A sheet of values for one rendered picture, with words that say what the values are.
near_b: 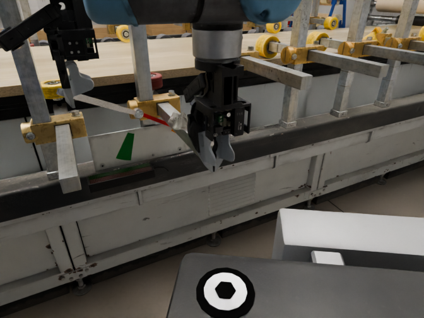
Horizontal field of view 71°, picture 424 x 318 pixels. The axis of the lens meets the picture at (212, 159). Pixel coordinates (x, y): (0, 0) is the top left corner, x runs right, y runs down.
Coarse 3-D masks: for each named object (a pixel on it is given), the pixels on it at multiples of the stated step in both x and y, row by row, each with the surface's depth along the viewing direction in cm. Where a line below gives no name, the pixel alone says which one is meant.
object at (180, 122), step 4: (172, 116) 68; (176, 116) 68; (180, 116) 67; (184, 116) 66; (168, 120) 67; (172, 120) 66; (176, 120) 66; (180, 120) 64; (184, 120) 66; (176, 124) 65; (180, 124) 64; (184, 124) 64; (176, 128) 64; (180, 128) 63; (184, 128) 63
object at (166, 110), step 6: (162, 108) 76; (168, 108) 76; (174, 108) 76; (162, 114) 76; (168, 114) 72; (180, 132) 66; (186, 132) 62; (186, 138) 63; (192, 144) 60; (192, 150) 61; (198, 156) 59
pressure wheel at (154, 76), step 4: (152, 76) 87; (156, 76) 85; (160, 76) 86; (152, 80) 84; (156, 80) 85; (160, 80) 86; (152, 84) 84; (156, 84) 85; (160, 84) 87; (152, 88) 85; (156, 88) 86
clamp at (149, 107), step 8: (160, 96) 81; (168, 96) 81; (176, 96) 81; (128, 104) 78; (136, 104) 77; (144, 104) 77; (152, 104) 78; (176, 104) 81; (144, 112) 78; (152, 112) 79
